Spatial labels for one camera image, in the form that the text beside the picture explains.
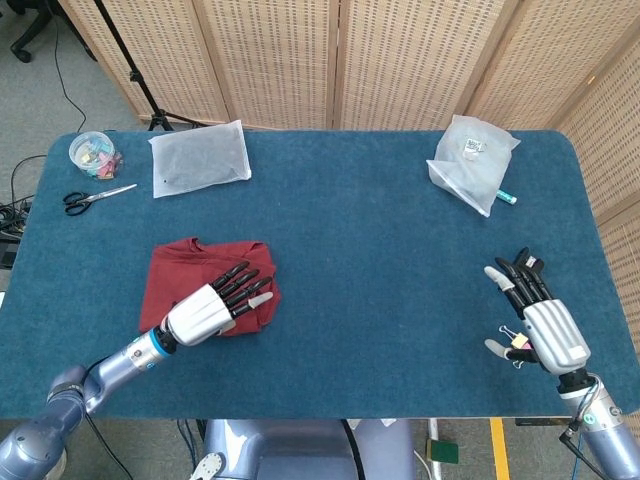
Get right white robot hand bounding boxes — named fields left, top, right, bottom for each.
left=483, top=247, right=592, bottom=375

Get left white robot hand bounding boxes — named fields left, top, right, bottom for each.
left=160, top=260, right=275, bottom=347

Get yellow pink binder clip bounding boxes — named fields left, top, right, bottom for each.
left=498, top=323, right=532, bottom=371

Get red T-shirt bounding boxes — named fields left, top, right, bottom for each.
left=138, top=238, right=284, bottom=338

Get white plastic bag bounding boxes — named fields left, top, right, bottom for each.
left=148, top=119, right=253, bottom=200

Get green floor box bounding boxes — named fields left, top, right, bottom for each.
left=425, top=438, right=460, bottom=465

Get blue carpet table cover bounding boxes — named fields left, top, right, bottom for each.
left=0, top=128, right=627, bottom=420

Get silver robot torso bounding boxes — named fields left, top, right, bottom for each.
left=188, top=418, right=417, bottom=480

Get crumpled white zip bag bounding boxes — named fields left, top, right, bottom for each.
left=425, top=114, right=521, bottom=218

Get clear jar of clips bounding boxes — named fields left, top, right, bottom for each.
left=68, top=130, right=126, bottom=181

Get black tripod stand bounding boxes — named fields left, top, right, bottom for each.
left=92, top=0, right=206, bottom=132

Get black office chair base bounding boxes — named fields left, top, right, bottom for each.
left=9, top=0, right=99, bottom=64

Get black-handled scissors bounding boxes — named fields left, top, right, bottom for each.
left=63, top=183, right=138, bottom=217

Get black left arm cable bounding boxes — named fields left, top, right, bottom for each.
left=84, top=367, right=135, bottom=480

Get black floor cable bundle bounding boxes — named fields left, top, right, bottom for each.
left=0, top=154, right=49, bottom=239

